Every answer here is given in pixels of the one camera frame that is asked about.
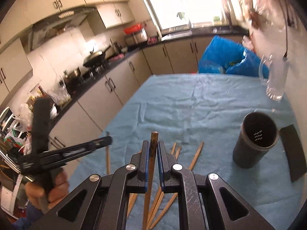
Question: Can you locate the kitchen sink faucet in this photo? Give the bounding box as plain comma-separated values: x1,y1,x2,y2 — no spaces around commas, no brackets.
176,12,185,20

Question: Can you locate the person's left hand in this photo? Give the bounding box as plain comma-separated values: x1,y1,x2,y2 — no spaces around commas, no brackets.
26,168,69,214

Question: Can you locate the blue table towel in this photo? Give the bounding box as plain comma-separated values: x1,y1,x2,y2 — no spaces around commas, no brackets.
68,73,302,230

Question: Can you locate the steel cooking pot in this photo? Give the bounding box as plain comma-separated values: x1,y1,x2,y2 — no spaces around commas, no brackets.
63,67,81,88

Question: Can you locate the black perforated utensil holder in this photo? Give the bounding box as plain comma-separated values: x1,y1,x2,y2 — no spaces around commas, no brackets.
233,112,279,169

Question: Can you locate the black wok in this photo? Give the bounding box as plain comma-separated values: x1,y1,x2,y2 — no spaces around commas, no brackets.
83,45,111,67

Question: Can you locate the black smartphone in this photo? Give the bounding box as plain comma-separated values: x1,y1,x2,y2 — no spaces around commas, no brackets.
279,125,306,182

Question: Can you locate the range hood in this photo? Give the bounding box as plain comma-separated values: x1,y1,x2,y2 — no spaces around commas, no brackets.
28,7,95,52

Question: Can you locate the blue plastic bag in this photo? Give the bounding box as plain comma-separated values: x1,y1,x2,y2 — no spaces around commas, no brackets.
198,35,261,77

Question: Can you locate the red lid rice cooker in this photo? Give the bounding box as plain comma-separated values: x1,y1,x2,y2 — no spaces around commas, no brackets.
124,23,148,46

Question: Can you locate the clear glass mug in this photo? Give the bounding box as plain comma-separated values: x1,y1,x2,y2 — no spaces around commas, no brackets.
258,54,290,101

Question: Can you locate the black power cable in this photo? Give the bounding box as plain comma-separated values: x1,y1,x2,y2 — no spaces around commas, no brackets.
275,0,292,62

